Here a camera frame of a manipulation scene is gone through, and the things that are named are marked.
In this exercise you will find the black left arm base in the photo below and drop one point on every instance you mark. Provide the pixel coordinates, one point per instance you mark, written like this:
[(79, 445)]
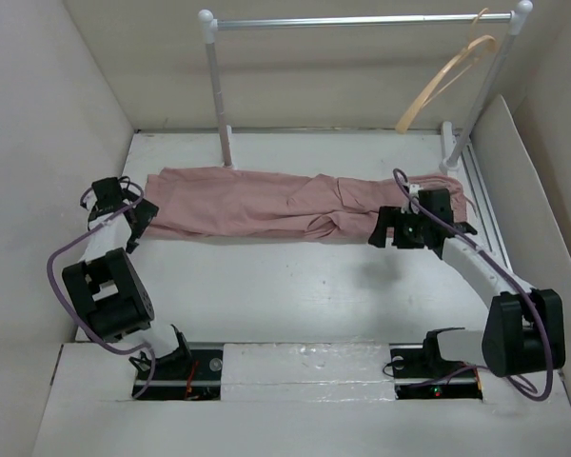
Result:
[(197, 378)]

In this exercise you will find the beige wooden hanger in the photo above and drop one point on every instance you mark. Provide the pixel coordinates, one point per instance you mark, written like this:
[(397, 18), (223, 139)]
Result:
[(477, 47)]

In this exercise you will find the white clothes rack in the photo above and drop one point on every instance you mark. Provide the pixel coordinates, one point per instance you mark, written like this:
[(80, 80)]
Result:
[(337, 70)]

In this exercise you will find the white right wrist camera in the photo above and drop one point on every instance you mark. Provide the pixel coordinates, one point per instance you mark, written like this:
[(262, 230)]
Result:
[(414, 189)]

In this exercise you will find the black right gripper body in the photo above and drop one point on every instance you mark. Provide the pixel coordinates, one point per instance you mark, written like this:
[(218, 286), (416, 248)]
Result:
[(408, 227)]

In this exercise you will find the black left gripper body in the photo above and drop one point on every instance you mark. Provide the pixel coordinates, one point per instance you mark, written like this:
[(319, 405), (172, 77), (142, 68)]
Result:
[(144, 213)]

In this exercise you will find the pink trousers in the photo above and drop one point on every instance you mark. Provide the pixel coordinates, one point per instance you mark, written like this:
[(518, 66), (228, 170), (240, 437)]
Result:
[(220, 202)]

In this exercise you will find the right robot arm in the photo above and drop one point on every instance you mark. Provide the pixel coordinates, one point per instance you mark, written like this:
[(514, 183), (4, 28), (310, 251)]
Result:
[(524, 330)]

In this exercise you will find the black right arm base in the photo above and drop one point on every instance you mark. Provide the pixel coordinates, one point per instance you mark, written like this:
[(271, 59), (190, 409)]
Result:
[(420, 372)]

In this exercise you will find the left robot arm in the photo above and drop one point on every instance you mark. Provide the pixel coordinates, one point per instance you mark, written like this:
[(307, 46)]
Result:
[(104, 289)]

